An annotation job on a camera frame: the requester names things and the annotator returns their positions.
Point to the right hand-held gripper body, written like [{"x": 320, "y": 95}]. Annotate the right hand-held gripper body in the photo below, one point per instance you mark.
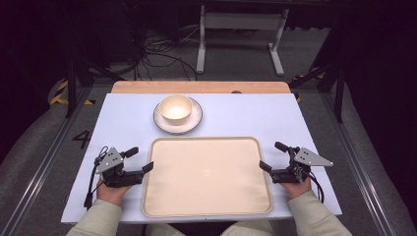
[{"x": 308, "y": 157}]

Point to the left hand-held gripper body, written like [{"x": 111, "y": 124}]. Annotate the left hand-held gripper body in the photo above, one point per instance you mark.
[{"x": 110, "y": 160}]

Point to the person's right hand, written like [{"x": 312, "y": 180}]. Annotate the person's right hand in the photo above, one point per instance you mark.
[{"x": 296, "y": 189}]

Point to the person's left hand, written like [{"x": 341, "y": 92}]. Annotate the person's left hand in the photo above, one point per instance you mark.
[{"x": 111, "y": 195}]

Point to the beige rectangular tray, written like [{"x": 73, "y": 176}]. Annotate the beige rectangular tray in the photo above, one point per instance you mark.
[{"x": 206, "y": 178}]

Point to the cream bowl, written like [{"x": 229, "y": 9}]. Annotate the cream bowl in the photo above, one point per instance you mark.
[{"x": 175, "y": 109}]

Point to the white plate with dark rim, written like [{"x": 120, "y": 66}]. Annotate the white plate with dark rim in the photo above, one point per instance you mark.
[{"x": 193, "y": 121}]

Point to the person's left leg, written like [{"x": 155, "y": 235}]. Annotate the person's left leg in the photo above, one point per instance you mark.
[{"x": 164, "y": 230}]

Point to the person's leg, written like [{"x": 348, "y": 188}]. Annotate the person's leg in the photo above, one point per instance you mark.
[
  {"x": 164, "y": 230},
  {"x": 249, "y": 229}
]

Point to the person's right leg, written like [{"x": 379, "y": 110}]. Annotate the person's right leg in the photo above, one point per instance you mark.
[{"x": 249, "y": 229}]

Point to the black stand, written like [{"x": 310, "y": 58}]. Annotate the black stand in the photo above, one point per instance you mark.
[
  {"x": 339, "y": 91},
  {"x": 71, "y": 85}
]

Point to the yellow black floor tape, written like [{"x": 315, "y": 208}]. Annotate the yellow black floor tape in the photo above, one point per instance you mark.
[{"x": 60, "y": 95}]

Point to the white metal stand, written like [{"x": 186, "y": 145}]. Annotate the white metal stand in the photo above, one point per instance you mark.
[{"x": 242, "y": 20}]

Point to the aluminium floor rail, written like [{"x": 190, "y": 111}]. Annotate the aluminium floor rail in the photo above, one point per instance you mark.
[
  {"x": 42, "y": 167},
  {"x": 357, "y": 164}
]

